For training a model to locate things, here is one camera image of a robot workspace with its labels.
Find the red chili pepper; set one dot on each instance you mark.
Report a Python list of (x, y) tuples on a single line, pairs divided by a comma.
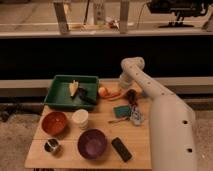
[(111, 96)]

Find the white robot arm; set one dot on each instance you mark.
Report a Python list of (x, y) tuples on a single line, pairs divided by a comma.
[(171, 120)]

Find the white cylindrical cup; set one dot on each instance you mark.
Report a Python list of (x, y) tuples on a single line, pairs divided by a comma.
[(81, 118)]

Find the small orange fruit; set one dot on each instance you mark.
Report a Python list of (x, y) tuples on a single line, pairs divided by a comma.
[(102, 91)]

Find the dark red berry cluster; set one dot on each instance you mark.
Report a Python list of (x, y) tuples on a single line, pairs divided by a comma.
[(132, 97)]

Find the green sponge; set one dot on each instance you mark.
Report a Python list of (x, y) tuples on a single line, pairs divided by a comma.
[(122, 111)]

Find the small brass spoon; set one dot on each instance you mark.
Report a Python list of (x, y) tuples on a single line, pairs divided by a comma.
[(119, 120)]

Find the crumpled blue grey cloth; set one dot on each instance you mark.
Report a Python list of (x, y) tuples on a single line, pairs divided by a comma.
[(136, 116)]

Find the green plastic tray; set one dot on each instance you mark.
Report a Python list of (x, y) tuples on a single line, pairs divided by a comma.
[(58, 96)]

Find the purple bowl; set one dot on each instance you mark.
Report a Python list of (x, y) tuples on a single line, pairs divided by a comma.
[(92, 144)]

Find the orange red bowl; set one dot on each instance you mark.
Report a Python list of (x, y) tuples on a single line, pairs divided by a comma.
[(54, 123)]

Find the black rectangular block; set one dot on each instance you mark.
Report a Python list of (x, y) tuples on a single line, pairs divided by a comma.
[(121, 149)]

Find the black monitor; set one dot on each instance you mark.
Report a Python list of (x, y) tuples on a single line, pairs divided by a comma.
[(180, 8)]

